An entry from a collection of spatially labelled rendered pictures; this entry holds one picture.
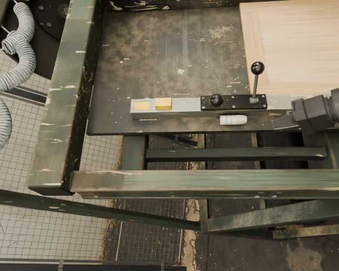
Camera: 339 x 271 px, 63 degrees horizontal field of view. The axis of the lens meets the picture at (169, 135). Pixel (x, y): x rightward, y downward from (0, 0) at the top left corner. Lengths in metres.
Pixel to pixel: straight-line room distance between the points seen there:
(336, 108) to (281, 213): 0.86
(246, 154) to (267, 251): 1.67
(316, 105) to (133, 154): 0.54
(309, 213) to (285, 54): 0.69
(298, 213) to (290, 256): 1.02
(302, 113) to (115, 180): 0.50
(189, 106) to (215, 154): 0.18
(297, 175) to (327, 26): 0.60
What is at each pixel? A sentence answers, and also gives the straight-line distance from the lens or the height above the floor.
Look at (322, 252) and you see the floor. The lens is 2.26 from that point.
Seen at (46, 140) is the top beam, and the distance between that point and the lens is 0.86.
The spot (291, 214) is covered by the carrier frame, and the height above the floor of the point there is 0.79.
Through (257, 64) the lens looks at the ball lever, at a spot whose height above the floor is 1.43.
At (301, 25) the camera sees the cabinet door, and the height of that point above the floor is 1.17.
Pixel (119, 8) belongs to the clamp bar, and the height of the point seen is 1.71.
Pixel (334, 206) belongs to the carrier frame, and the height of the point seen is 0.79.
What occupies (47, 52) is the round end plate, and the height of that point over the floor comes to 1.90.
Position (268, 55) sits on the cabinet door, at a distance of 1.05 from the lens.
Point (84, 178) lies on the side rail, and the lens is 0.82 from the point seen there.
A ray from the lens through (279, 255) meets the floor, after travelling 2.45.
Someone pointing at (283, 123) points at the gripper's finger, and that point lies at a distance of 0.73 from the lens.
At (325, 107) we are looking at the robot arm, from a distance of 0.68.
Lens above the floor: 1.96
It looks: 29 degrees down
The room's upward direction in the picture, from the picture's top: 74 degrees counter-clockwise
